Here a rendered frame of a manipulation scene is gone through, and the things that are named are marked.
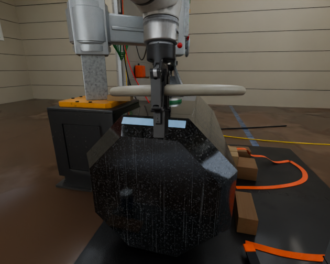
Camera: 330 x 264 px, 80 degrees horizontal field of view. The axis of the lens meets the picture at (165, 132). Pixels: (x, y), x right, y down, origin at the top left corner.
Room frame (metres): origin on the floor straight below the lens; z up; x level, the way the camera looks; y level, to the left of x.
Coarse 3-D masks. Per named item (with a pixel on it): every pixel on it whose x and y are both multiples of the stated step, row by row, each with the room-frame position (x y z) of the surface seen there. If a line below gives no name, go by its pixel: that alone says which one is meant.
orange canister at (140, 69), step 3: (138, 63) 4.52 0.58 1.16; (135, 66) 4.51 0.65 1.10; (138, 66) 4.49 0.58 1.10; (141, 66) 4.50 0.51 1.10; (144, 66) 4.69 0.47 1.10; (135, 69) 4.51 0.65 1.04; (138, 69) 4.49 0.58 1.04; (141, 69) 4.50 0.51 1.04; (144, 69) 4.68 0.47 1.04; (135, 72) 4.51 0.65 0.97; (138, 72) 4.49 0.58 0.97; (141, 72) 4.49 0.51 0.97; (144, 72) 4.67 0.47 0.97; (135, 75) 4.52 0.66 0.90; (138, 75) 4.49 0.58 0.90; (141, 75) 4.49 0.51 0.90; (144, 75) 4.66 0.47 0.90; (144, 78) 4.56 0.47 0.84; (147, 78) 4.80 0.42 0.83
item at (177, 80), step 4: (152, 64) 1.59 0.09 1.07; (176, 64) 1.61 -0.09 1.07; (176, 68) 1.34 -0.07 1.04; (176, 72) 1.24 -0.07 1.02; (172, 76) 1.31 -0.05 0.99; (176, 76) 1.23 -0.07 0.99; (172, 80) 1.23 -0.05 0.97; (176, 80) 1.23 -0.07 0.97; (180, 80) 1.08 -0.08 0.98; (172, 96) 0.98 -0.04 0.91; (176, 96) 0.98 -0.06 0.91; (180, 96) 0.98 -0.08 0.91
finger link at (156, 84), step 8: (152, 72) 0.47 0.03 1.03; (160, 72) 0.48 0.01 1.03; (152, 80) 0.48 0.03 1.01; (160, 80) 0.48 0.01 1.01; (152, 88) 0.48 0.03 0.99; (160, 88) 0.47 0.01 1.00; (152, 96) 0.48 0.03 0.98; (160, 96) 0.47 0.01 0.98; (152, 104) 0.47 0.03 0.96; (160, 104) 0.47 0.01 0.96
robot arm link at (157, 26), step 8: (152, 16) 0.51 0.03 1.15; (160, 16) 0.51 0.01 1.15; (168, 16) 0.51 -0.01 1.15; (144, 24) 0.53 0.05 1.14; (152, 24) 0.51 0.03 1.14; (160, 24) 0.51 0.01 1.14; (168, 24) 0.51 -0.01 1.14; (176, 24) 0.53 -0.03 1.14; (144, 32) 0.53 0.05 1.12; (152, 32) 0.51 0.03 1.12; (160, 32) 0.50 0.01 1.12; (168, 32) 0.51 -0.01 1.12; (176, 32) 0.53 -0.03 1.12; (144, 40) 0.53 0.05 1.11; (152, 40) 0.51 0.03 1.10; (160, 40) 0.51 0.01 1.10; (168, 40) 0.51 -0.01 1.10; (176, 40) 0.52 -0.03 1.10
